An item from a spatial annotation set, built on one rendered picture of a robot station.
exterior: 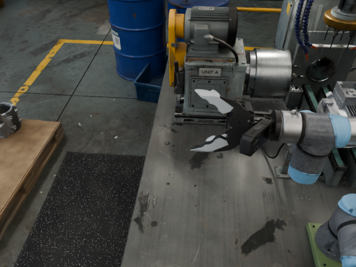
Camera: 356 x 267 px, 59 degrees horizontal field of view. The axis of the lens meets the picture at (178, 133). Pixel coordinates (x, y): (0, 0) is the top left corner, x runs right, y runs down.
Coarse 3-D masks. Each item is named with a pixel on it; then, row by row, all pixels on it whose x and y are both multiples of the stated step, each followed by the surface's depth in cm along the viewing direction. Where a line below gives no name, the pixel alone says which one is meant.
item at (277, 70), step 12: (264, 48) 157; (252, 60) 151; (264, 60) 150; (276, 60) 150; (288, 60) 149; (252, 72) 151; (264, 72) 149; (276, 72) 149; (288, 72) 149; (252, 84) 153; (264, 84) 151; (276, 84) 151; (288, 84) 151; (252, 96) 160; (264, 96) 159; (276, 96) 158
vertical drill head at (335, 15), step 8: (344, 0) 137; (352, 0) 134; (336, 8) 143; (344, 8) 138; (352, 8) 137; (328, 16) 142; (336, 16) 140; (344, 16) 138; (352, 16) 137; (328, 24) 142; (336, 24) 139; (344, 24) 137; (352, 24) 137; (336, 32) 143; (352, 32) 142
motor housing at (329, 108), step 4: (320, 104) 144; (328, 104) 138; (332, 104) 138; (336, 104) 136; (320, 108) 144; (324, 108) 139; (328, 108) 136; (332, 108) 136; (336, 108) 135; (344, 108) 132; (348, 108) 130; (352, 108) 129; (320, 112) 143; (324, 112) 139; (328, 112) 136; (332, 112) 134; (336, 112) 133; (340, 112) 132; (344, 112) 131; (348, 112) 128; (352, 112) 127; (344, 116) 129; (348, 116) 128; (352, 116) 127; (340, 148) 138; (344, 148) 138; (348, 148) 136; (352, 148) 136
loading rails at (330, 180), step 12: (312, 96) 167; (324, 96) 170; (300, 108) 176; (312, 108) 159; (336, 156) 135; (348, 156) 140; (324, 168) 141; (336, 168) 130; (348, 168) 140; (324, 180) 140; (336, 180) 135; (348, 180) 139
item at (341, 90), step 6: (336, 84) 137; (342, 84) 138; (348, 84) 138; (354, 84) 137; (336, 90) 137; (342, 90) 132; (348, 90) 135; (354, 90) 137; (336, 96) 137; (342, 96) 131; (348, 96) 128; (354, 96) 132; (336, 102) 136; (342, 102) 131; (348, 102) 130; (354, 102) 130; (342, 108) 132
